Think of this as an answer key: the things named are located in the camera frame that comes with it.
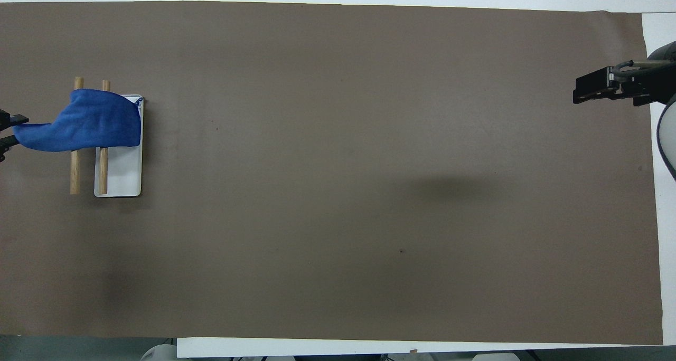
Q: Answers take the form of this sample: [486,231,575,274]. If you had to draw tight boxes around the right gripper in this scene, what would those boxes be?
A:
[632,41,676,107]

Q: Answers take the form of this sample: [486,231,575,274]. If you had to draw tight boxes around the blue towel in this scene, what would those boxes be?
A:
[13,89,142,153]

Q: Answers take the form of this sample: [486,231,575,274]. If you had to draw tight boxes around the black cable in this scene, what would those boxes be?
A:
[612,59,655,83]

